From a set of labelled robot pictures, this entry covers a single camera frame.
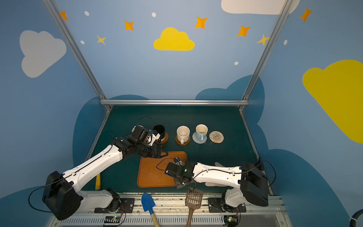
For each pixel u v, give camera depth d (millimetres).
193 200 748
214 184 813
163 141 1004
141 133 626
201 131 975
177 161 728
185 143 945
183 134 1009
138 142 620
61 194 388
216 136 1042
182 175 561
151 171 867
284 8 705
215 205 745
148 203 764
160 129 937
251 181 416
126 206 737
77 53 861
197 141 1006
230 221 733
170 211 736
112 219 731
